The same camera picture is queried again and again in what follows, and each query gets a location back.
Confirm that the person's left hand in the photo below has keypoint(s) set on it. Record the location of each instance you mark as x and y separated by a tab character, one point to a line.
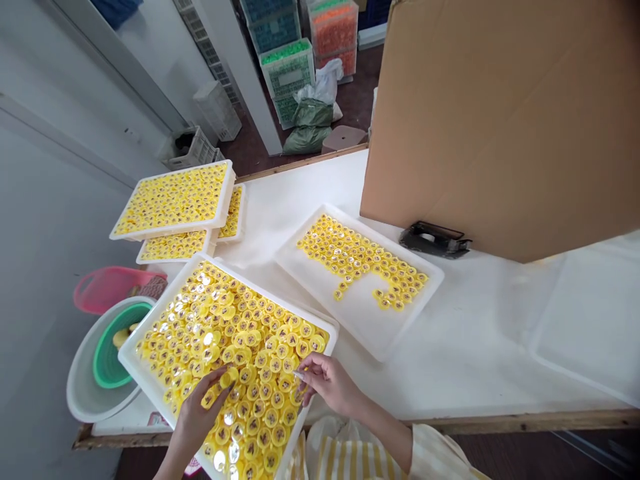
197	412

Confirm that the person's right hand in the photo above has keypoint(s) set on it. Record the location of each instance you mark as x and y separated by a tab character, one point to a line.
332	387

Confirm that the single yellow bottle cap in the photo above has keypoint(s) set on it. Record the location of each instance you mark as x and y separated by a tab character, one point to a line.
229	377

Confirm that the large white plastic tray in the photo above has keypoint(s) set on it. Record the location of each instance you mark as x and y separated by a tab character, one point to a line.
150	380

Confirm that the person's body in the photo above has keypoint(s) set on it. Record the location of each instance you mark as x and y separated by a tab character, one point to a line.
350	455

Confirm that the white tray with few caps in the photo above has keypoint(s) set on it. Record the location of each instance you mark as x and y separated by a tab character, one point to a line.
365	325

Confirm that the heap of yellow printed caps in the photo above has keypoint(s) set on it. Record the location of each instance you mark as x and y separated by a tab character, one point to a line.
235	325

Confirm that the green plastic colander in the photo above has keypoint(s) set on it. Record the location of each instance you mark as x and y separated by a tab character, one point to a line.
107	350

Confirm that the white plastic basin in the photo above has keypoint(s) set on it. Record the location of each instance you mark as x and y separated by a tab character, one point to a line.
82	380

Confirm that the rows of yellow printed caps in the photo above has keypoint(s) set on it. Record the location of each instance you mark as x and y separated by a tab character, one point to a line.
360	260

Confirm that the roll of brown twine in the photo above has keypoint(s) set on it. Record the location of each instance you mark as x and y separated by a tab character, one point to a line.
152	287

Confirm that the pink plastic basket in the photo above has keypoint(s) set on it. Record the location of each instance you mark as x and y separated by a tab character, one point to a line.
100	290

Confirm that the white tray full of caps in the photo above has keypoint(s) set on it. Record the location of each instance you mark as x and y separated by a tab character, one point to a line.
232	212
172	247
172	200

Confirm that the black tape dispenser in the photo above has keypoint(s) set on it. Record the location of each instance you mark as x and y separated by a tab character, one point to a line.
435	240

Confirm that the layer of yellow caps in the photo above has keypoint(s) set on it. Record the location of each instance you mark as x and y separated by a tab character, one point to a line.
175	197

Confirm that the brown plastic stool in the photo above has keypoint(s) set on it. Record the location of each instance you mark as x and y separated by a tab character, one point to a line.
344	139

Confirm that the green plastic bag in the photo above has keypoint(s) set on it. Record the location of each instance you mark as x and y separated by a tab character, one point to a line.
310	127

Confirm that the low white lattice crate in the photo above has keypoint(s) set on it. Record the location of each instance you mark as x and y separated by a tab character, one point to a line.
195	150

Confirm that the empty white plastic tray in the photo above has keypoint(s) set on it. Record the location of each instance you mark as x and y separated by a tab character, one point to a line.
590	320

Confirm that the tall white lattice crate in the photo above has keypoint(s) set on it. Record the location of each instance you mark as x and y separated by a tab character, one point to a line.
220	110

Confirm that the white plastic bag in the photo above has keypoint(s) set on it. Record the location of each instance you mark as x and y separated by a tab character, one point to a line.
322	82

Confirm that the large brown cardboard box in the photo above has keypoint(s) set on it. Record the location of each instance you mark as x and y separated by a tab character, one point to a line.
500	125

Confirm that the crate of green parts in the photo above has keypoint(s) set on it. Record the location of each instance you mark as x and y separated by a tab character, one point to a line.
287	75

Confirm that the crate of orange parts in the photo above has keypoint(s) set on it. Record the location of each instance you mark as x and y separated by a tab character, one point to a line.
334	35

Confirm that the teal plastic crate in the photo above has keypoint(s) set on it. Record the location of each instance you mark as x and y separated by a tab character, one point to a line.
272	25

